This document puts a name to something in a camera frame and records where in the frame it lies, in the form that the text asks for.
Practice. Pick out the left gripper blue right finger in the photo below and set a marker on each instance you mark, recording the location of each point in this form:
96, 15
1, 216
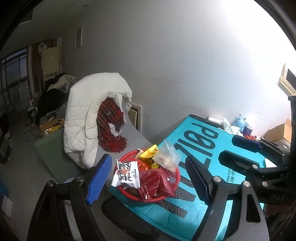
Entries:
200, 178

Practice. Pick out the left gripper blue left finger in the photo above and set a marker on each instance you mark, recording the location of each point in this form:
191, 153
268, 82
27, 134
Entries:
96, 177

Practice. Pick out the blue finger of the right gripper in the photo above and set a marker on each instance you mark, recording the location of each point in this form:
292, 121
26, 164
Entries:
247, 144
238, 163

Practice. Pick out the white snack packet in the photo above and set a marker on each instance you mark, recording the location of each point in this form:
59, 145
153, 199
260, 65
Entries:
126, 173

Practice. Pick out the red plastic mesh basket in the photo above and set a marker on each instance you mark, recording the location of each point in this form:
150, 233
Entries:
132, 193

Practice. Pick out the clear zip bag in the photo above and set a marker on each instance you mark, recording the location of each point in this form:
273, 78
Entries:
167, 156

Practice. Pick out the dark red foil packet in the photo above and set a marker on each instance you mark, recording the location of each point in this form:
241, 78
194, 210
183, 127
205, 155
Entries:
155, 183

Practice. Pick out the yellow black snack packet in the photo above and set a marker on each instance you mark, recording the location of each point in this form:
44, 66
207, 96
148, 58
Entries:
147, 156

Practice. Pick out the red candy wrapper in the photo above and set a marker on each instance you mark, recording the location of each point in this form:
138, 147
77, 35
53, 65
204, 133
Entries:
250, 137

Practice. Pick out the navy jar white lid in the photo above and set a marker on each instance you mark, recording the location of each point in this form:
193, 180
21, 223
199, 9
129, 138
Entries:
247, 131

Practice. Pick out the crumpled white tissue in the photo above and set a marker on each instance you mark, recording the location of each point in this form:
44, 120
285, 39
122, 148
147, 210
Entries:
234, 130

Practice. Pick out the light blue deer humidifier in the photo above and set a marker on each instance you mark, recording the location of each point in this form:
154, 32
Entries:
240, 122

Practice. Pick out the cardboard box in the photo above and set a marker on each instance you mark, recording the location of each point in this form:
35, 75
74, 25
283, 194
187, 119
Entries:
281, 132

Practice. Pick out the teal mat with black letters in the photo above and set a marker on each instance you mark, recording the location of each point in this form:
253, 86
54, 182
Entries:
211, 202

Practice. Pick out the white remote control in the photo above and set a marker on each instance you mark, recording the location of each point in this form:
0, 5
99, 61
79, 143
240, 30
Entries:
214, 121

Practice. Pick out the white quilted jacket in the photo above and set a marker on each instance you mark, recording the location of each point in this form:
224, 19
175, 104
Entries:
85, 98

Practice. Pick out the red plaid scarf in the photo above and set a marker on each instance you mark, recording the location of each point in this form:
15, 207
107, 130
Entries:
110, 120

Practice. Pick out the grey chair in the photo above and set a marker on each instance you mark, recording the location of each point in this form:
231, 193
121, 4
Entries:
63, 168

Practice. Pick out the cream framed wall panel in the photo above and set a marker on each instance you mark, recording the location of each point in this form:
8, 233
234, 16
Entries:
287, 80

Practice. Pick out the wall access panel frame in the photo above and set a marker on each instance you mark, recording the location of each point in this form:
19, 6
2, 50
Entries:
135, 115

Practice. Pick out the window with dark frame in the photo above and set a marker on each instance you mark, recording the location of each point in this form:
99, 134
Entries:
15, 91

